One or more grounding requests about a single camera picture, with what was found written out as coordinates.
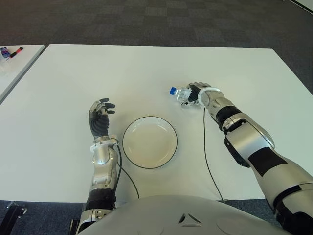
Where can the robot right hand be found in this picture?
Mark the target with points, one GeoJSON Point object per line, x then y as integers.
{"type": "Point", "coordinates": [195, 94]}

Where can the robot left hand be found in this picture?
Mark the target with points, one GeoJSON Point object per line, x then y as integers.
{"type": "Point", "coordinates": [99, 123]}

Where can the clear water bottle blue cap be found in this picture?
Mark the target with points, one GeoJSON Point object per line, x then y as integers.
{"type": "Point", "coordinates": [182, 94]}

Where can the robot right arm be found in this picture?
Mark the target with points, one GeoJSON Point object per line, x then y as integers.
{"type": "Point", "coordinates": [256, 151]}

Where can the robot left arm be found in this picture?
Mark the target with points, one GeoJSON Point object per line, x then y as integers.
{"type": "Point", "coordinates": [104, 169]}

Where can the white plate black rim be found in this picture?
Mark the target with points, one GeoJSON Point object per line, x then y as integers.
{"type": "Point", "coordinates": [149, 144]}

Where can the white side table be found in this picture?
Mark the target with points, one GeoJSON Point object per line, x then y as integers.
{"type": "Point", "coordinates": [19, 66]}

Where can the red black screwdriver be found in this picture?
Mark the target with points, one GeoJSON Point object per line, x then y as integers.
{"type": "Point", "coordinates": [17, 50]}

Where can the grey robot torso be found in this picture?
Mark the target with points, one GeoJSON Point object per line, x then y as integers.
{"type": "Point", "coordinates": [171, 215]}

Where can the blue white packet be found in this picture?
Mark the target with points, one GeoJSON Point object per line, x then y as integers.
{"type": "Point", "coordinates": [4, 52]}

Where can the black metal stand foot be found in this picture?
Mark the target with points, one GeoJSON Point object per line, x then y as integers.
{"type": "Point", "coordinates": [15, 210]}

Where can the white panel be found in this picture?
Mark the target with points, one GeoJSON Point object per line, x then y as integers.
{"type": "Point", "coordinates": [305, 3]}

